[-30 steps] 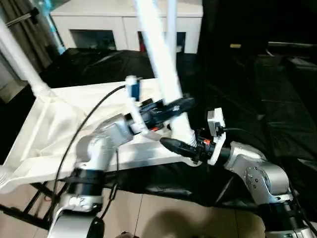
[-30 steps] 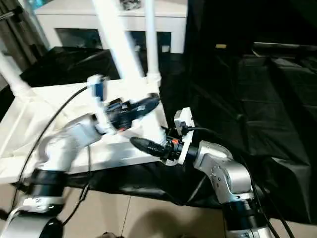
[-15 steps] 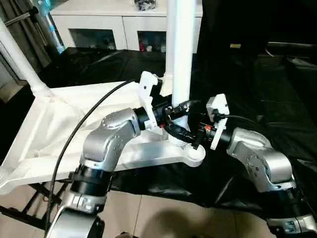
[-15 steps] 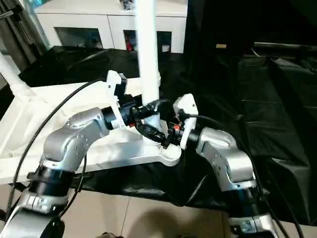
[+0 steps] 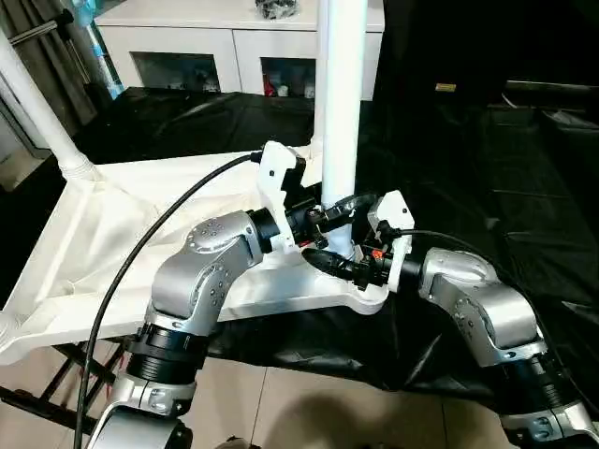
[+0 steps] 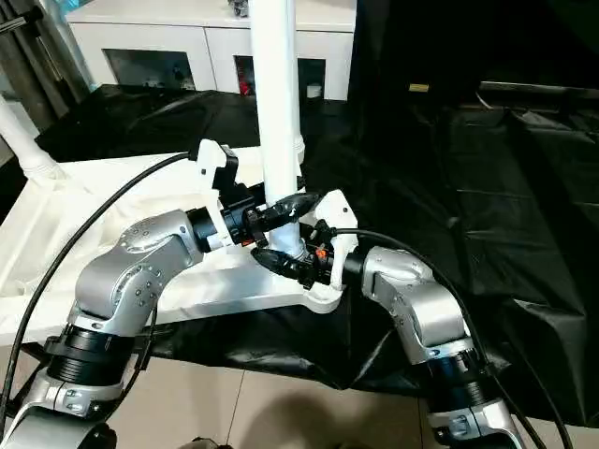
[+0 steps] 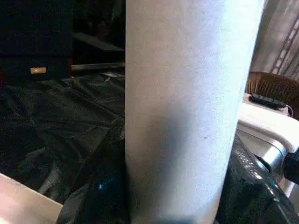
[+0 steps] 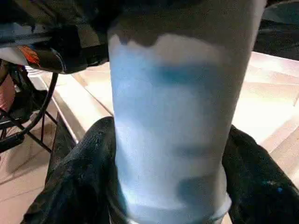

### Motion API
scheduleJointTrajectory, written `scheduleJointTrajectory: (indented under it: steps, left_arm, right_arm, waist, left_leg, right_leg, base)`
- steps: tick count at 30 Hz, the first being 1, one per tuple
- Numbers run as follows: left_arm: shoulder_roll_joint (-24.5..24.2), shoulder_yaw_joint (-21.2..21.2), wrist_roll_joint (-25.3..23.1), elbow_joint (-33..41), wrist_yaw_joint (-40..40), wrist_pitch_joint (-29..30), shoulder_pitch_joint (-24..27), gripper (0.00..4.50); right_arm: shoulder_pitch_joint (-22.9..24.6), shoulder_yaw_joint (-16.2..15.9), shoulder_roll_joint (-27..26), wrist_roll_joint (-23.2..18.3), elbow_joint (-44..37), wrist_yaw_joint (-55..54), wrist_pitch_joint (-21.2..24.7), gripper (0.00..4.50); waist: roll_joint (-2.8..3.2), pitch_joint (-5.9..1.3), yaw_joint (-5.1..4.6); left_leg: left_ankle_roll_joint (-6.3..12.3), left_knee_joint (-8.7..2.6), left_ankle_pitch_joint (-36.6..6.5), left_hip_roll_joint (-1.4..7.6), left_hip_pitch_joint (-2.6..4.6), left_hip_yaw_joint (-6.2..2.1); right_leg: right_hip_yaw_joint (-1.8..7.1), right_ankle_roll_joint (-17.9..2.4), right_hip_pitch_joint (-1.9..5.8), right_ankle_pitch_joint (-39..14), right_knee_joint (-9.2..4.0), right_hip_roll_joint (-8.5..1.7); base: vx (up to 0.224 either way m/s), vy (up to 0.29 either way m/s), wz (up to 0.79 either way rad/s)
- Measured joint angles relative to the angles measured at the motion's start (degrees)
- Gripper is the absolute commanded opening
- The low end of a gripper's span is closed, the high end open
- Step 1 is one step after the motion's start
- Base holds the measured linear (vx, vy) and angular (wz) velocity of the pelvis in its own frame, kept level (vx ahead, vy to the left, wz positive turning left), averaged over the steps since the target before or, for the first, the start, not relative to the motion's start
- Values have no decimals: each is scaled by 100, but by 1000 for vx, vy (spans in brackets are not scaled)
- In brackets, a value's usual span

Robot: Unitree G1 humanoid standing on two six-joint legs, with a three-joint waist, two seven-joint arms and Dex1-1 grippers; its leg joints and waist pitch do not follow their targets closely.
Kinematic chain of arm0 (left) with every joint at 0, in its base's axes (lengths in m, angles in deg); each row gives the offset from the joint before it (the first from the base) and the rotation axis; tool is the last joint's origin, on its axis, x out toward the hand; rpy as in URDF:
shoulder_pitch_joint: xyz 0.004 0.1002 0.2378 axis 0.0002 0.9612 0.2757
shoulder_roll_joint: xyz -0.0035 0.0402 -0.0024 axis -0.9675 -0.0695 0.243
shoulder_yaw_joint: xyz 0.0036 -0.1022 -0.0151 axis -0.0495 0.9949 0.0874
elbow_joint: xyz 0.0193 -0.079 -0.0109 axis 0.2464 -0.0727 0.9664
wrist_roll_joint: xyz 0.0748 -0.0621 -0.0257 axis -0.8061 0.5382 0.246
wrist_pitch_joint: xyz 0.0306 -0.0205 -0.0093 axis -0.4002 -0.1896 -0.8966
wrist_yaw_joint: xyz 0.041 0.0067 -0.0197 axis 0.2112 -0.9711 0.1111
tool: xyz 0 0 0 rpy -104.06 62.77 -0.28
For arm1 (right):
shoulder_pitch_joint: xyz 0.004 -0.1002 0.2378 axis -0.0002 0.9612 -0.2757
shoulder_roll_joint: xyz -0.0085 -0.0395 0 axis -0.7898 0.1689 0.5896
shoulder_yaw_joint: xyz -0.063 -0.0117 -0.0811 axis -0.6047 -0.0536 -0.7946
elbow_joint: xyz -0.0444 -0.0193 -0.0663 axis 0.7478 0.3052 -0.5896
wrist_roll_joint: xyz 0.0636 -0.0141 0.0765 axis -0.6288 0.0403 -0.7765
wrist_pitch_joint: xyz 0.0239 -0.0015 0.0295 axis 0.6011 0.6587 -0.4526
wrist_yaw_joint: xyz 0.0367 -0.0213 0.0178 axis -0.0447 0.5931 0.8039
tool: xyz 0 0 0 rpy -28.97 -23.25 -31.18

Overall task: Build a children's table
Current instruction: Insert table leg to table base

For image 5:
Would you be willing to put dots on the white plastic table top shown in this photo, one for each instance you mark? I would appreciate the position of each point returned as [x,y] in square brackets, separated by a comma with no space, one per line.
[93,243]

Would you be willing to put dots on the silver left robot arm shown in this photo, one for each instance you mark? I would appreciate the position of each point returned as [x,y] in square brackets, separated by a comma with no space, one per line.
[187,280]

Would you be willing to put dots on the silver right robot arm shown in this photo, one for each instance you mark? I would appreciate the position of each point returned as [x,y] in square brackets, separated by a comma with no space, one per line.
[491,308]

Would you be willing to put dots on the black plastic mat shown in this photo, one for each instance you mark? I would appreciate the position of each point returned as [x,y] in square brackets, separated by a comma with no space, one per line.
[468,187]

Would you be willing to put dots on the red bottle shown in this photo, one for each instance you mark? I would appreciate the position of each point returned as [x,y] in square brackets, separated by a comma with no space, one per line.
[270,89]

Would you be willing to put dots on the small tan label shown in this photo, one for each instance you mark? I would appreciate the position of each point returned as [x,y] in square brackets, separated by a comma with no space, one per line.
[445,87]

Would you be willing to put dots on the black parts in clear bag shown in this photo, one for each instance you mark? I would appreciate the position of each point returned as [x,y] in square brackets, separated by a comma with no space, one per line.
[276,9]

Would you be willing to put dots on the white sideboard cabinet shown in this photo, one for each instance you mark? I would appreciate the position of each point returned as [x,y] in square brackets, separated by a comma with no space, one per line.
[187,37]

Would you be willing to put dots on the black draped furniture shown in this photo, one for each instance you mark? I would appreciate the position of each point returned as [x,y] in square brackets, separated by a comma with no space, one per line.
[491,42]

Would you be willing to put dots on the blue white plastic package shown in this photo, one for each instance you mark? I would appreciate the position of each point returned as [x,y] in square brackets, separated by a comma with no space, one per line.
[105,65]

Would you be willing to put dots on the grey curtain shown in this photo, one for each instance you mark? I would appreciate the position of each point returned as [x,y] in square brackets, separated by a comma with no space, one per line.
[47,79]

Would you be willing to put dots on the metal rod with black knob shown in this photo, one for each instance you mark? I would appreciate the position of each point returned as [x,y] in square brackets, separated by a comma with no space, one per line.
[37,33]

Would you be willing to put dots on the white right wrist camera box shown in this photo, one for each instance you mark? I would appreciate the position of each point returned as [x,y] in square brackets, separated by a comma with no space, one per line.
[393,206]

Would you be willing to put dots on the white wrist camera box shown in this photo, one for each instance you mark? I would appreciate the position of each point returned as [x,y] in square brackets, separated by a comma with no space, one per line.
[393,206]
[271,178]

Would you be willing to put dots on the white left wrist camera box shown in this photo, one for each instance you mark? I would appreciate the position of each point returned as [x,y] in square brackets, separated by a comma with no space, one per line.
[271,178]

